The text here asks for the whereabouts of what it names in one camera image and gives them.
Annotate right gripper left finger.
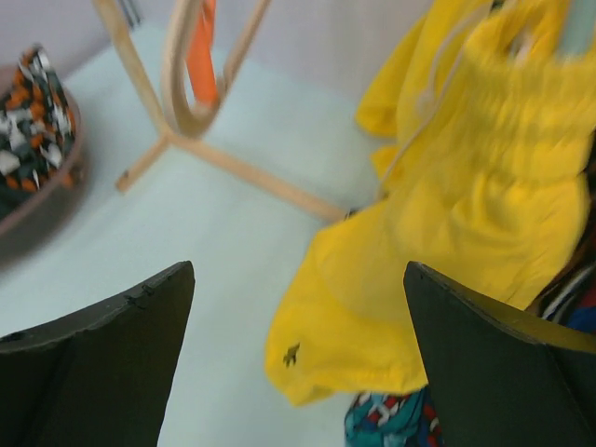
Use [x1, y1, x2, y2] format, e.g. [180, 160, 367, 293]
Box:
[1, 261, 195, 446]

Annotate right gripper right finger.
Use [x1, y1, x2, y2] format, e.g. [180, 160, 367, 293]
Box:
[403, 262, 595, 446]

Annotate yellow shorts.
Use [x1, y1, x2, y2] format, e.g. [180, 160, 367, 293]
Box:
[264, 1, 595, 405]

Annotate mint green hanger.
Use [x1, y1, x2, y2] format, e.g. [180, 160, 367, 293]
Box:
[557, 0, 596, 59]

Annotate camouflage orange shorts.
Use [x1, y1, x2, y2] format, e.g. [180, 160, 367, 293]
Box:
[1, 45, 76, 193]

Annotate beige wooden hanger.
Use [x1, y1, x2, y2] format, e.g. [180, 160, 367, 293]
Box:
[160, 0, 270, 138]

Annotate orange hanger left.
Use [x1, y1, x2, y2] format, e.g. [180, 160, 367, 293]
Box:
[186, 0, 218, 105]

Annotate wooden clothes rack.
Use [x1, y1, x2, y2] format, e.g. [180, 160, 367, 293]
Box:
[93, 1, 346, 222]

